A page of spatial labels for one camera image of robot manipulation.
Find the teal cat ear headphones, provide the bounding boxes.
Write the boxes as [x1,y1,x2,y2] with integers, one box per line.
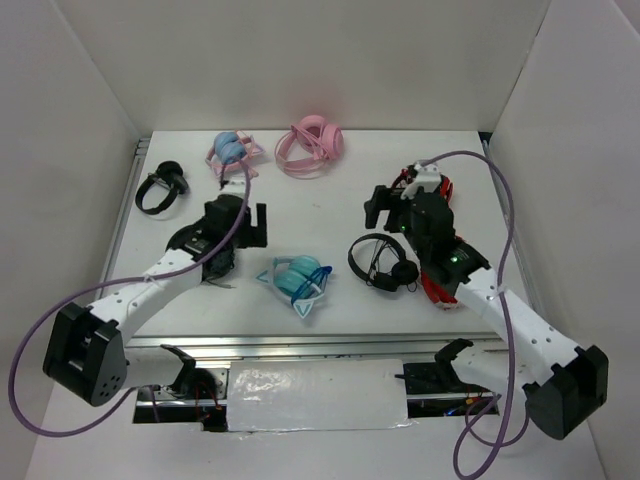
[255,255,333,320]

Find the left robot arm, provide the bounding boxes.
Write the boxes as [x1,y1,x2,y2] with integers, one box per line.
[43,194,267,407]

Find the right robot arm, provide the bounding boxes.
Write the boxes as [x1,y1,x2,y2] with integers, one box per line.
[364,185,609,440]

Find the red black headphones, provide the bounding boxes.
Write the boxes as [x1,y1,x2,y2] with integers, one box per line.
[391,167,453,203]

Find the pink blue cat headphones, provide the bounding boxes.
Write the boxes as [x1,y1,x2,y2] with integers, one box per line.
[205,130,265,180]

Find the black headphones back left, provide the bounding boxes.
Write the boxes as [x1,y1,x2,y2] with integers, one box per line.
[135,160,190,216]

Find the red white headphones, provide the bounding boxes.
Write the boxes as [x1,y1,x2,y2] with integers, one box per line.
[421,271,461,310]

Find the black headset with microphone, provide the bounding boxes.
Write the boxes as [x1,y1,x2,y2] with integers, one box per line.
[164,224,239,291]

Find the pink gaming headset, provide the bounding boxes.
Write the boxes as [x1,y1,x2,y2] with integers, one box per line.
[274,115,344,179]

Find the white foil-covered panel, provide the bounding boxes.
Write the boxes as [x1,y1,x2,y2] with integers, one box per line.
[226,359,410,432]

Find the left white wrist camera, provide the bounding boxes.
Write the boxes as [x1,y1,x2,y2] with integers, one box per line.
[220,179,251,199]

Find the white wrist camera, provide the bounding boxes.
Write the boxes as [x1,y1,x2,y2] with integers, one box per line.
[220,179,251,199]
[400,163,442,200]

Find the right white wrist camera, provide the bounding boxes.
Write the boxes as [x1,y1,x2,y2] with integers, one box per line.
[400,163,442,200]

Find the black headphones with blue cable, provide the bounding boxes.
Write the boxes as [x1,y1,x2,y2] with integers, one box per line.
[347,233,419,293]

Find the aluminium rail frame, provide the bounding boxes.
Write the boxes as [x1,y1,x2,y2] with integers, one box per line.
[131,131,506,359]

